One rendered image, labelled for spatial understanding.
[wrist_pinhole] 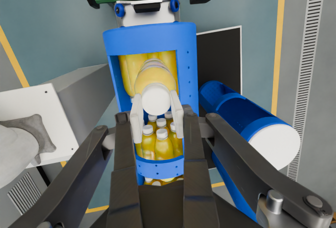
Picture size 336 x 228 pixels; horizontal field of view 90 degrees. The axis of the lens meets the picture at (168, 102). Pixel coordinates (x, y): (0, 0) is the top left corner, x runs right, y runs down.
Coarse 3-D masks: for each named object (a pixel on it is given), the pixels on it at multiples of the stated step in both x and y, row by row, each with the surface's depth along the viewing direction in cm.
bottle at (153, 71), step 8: (144, 64) 32; (152, 64) 30; (160, 64) 30; (144, 72) 26; (152, 72) 25; (160, 72) 25; (168, 72) 27; (136, 80) 26; (144, 80) 24; (152, 80) 24; (160, 80) 24; (168, 80) 25; (136, 88) 25; (144, 88) 23; (168, 88) 24
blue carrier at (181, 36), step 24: (144, 24) 40; (168, 24) 40; (192, 24) 46; (120, 48) 43; (144, 48) 41; (168, 48) 42; (192, 48) 48; (120, 72) 61; (192, 72) 49; (120, 96) 61; (192, 96) 52; (144, 120) 76; (144, 168) 56; (168, 168) 54
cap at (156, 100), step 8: (152, 88) 21; (160, 88) 21; (144, 96) 21; (152, 96) 22; (160, 96) 22; (168, 96) 22; (144, 104) 22; (152, 104) 22; (160, 104) 22; (168, 104) 22; (152, 112) 22; (160, 112) 22
